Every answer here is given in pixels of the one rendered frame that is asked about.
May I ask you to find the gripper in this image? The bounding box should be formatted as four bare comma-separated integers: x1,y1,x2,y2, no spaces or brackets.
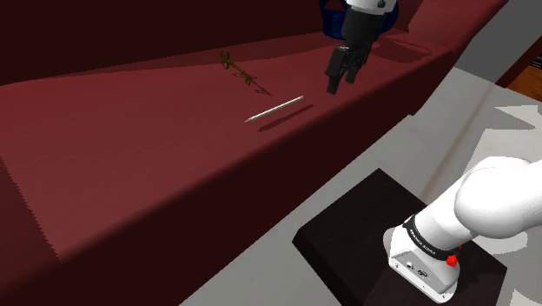
324,7,386,96

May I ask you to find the blue curved object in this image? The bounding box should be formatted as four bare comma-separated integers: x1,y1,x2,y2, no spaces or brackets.
318,0,400,42

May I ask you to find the white pencil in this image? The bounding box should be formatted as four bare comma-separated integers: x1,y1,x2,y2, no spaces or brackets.
243,95,306,124

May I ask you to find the brass ornate key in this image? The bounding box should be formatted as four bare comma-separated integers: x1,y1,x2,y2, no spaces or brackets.
218,49,259,86

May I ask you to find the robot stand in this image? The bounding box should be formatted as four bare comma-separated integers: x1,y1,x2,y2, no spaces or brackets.
291,167,509,306

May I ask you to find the dark red sofa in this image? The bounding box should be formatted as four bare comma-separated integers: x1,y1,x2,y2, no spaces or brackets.
0,0,510,306

